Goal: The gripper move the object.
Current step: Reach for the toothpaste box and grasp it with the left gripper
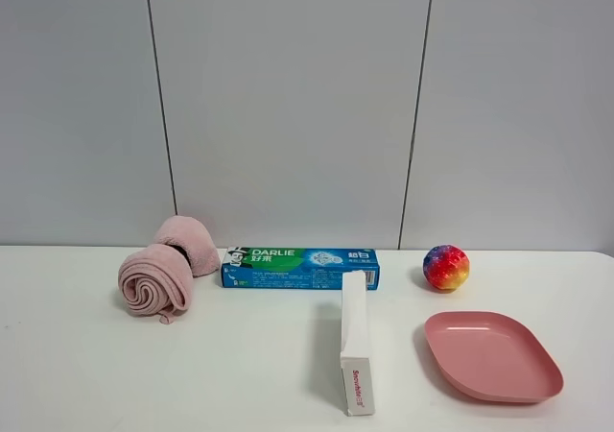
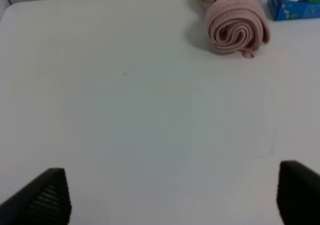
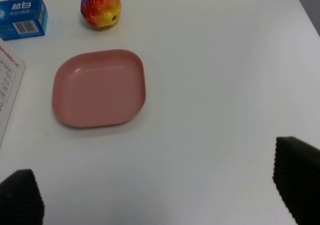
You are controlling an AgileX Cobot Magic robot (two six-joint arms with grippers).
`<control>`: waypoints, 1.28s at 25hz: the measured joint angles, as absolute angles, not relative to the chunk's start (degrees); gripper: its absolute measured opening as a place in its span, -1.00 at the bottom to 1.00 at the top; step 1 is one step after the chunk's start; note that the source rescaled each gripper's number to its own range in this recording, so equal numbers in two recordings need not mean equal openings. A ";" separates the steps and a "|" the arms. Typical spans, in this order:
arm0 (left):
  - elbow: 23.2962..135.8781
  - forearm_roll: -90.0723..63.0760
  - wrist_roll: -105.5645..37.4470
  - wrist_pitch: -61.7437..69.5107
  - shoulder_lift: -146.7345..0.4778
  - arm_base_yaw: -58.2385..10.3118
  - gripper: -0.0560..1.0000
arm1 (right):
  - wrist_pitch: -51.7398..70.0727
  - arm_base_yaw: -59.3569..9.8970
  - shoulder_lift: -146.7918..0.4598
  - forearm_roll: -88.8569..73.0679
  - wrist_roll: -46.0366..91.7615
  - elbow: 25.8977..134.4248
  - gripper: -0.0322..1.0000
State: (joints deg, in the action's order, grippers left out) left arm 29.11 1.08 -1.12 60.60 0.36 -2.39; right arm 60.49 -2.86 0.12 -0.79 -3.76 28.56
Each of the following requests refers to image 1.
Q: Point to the blue Darlie toothpaste box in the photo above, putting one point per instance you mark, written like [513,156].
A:
[296,268]

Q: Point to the rainbow coloured ball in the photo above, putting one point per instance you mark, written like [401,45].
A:
[446,267]

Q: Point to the pink rolled towel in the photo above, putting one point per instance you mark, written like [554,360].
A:
[158,280]

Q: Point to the white Snowhite box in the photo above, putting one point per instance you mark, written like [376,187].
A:
[355,346]

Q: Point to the pink plastic plate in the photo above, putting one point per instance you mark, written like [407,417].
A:
[492,357]

